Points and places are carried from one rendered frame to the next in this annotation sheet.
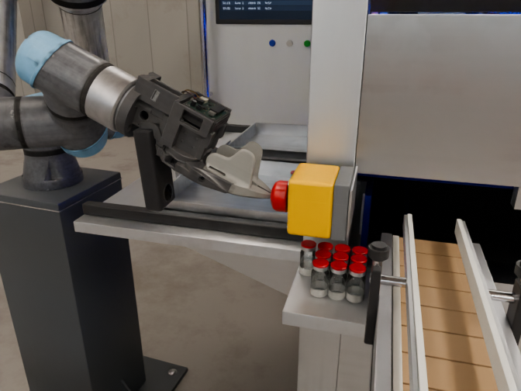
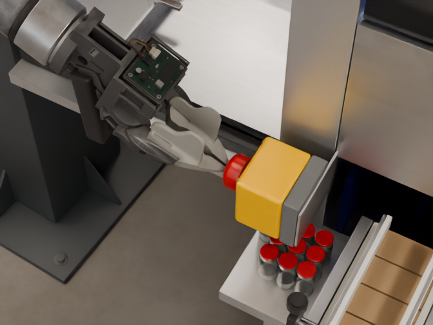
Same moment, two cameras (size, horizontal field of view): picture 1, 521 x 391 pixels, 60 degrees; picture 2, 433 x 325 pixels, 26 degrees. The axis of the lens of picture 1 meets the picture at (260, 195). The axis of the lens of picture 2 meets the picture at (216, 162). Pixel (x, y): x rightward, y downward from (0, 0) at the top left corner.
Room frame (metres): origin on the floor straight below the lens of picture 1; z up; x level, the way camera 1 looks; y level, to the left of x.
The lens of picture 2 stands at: (-0.04, -0.14, 1.81)
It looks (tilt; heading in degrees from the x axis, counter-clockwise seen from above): 54 degrees down; 14
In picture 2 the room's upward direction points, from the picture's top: straight up
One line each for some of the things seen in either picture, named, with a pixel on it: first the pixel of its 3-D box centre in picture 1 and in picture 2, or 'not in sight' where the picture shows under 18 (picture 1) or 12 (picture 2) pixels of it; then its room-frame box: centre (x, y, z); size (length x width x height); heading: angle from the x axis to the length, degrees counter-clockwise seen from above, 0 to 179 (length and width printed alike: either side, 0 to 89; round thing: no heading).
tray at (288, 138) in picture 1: (305, 143); not in sight; (1.12, -0.11, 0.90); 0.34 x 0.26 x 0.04; 75
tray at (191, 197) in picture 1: (263, 191); (267, 55); (0.80, -0.01, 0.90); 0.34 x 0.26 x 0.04; 74
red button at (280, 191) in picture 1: (286, 196); (243, 175); (0.53, -0.03, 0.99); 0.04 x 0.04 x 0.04; 75
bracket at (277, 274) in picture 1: (221, 254); not in sight; (0.74, 0.07, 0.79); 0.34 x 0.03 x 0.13; 75
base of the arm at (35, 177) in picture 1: (50, 163); not in sight; (1.14, 0.56, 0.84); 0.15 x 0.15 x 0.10
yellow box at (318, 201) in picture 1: (319, 199); (278, 190); (0.52, -0.07, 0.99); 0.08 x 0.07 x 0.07; 75
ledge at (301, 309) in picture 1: (345, 295); (299, 276); (0.50, -0.11, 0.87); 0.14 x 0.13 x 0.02; 75
